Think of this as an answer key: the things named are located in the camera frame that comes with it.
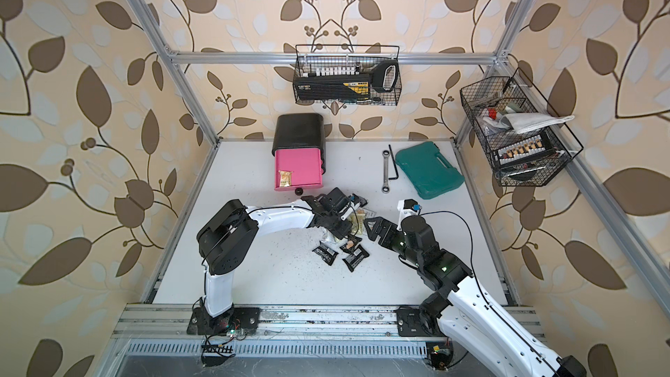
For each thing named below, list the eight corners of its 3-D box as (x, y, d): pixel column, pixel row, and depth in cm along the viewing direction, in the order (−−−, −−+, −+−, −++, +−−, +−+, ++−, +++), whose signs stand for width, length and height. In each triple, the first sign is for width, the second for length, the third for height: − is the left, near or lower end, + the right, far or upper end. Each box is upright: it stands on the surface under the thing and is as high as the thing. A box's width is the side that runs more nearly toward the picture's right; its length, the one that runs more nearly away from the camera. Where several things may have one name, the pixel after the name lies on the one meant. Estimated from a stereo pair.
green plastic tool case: (422, 202, 102) (424, 196, 98) (391, 159, 116) (393, 151, 113) (464, 186, 106) (468, 180, 103) (429, 146, 121) (432, 139, 118)
